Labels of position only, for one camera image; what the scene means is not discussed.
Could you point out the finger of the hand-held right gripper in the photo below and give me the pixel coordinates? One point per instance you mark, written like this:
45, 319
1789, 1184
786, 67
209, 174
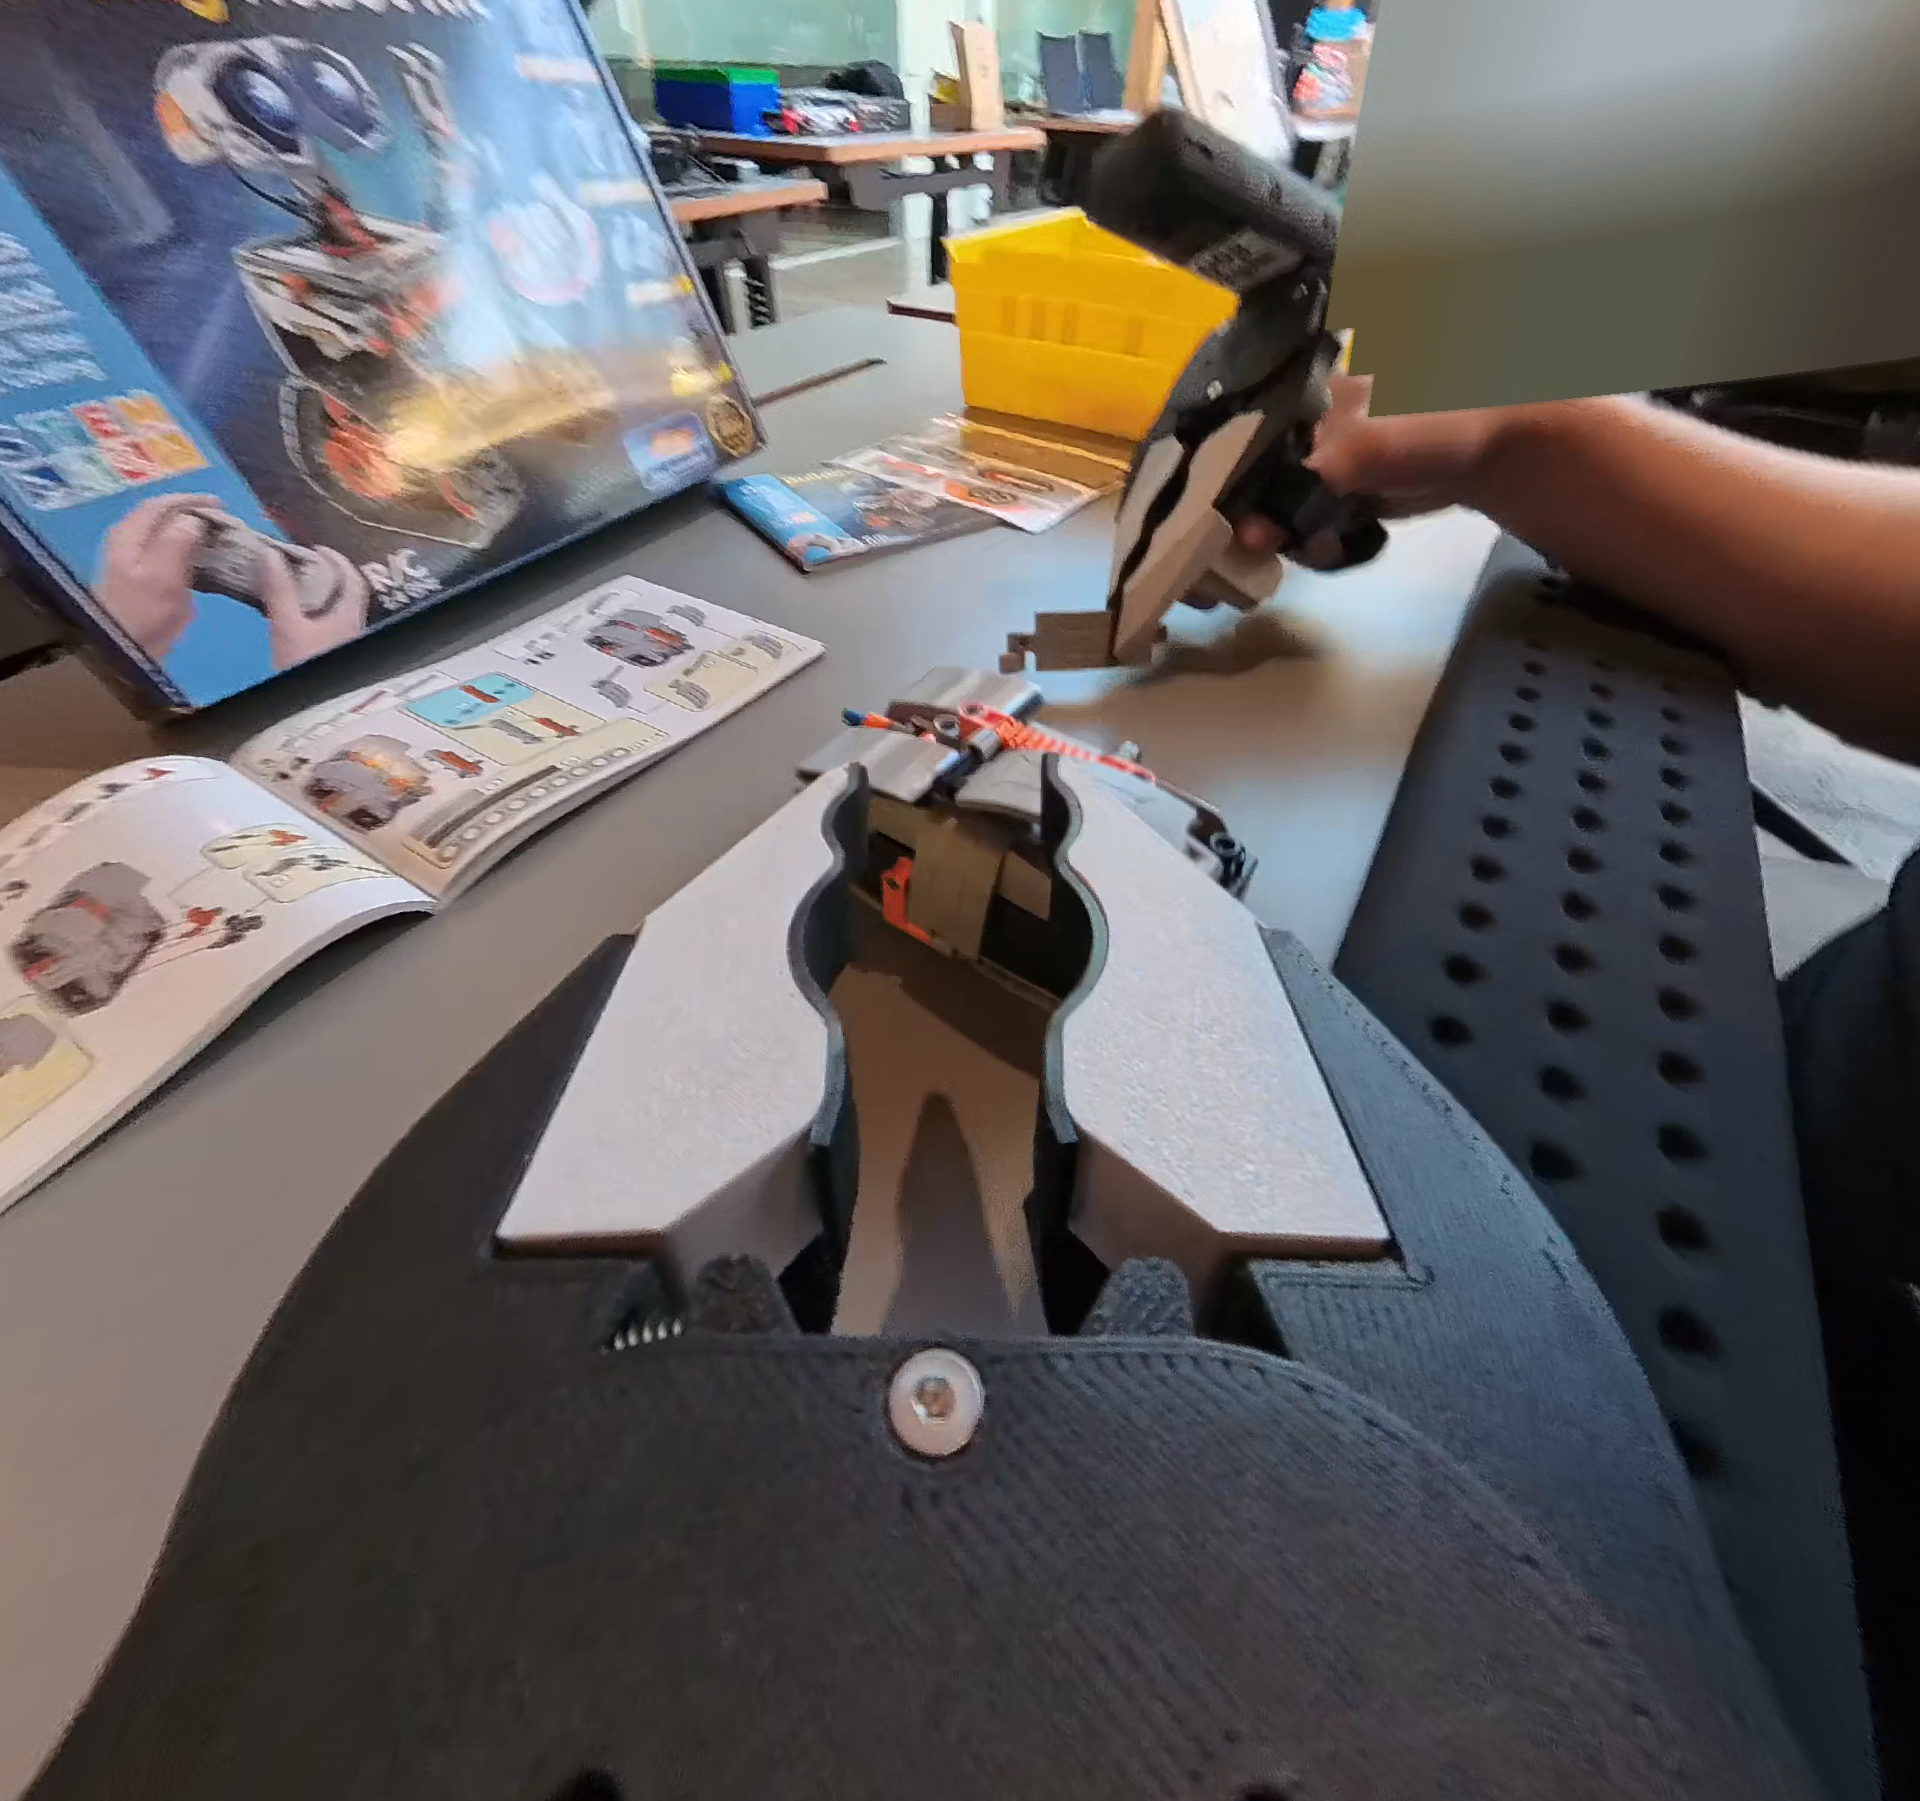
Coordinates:
1149, 588
1222, 481

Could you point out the person's right hand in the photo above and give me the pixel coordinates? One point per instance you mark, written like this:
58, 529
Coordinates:
1424, 459

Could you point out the wooden easel board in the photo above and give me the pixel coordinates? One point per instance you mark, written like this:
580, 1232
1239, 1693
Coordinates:
1222, 16

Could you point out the grey plastic building piece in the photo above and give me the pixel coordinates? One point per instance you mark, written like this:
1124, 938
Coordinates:
1064, 639

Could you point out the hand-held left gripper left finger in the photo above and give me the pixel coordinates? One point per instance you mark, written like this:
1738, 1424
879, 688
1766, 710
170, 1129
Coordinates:
691, 1052

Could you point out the black bag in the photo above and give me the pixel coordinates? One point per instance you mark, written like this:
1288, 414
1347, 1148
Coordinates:
862, 85

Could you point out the person's right forearm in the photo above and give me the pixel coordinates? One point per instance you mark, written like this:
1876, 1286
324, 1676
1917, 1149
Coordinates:
1724, 528

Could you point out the blue storage crate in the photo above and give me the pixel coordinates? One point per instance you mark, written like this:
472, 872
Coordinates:
716, 102

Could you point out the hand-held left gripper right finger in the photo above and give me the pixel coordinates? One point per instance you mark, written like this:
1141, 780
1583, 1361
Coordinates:
1200, 1082

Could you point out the wooden work table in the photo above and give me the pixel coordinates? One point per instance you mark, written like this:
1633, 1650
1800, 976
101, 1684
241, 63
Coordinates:
901, 148

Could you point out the blue robot kit box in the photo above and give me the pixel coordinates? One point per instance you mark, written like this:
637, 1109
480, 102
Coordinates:
374, 257

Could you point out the glossy robot picture leaflet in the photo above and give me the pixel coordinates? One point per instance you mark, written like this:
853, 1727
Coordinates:
991, 475

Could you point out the open instruction booklet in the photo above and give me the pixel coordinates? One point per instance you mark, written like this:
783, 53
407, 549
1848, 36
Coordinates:
450, 752

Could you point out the grey orange toy robot assembly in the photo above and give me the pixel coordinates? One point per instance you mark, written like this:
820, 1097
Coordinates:
983, 738

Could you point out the black perforated tray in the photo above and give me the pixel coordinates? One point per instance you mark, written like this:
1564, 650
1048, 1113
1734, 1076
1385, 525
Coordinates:
1575, 932

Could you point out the yellow plastic bin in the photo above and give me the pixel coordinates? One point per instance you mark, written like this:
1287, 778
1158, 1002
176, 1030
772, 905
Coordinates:
1050, 385
1081, 264

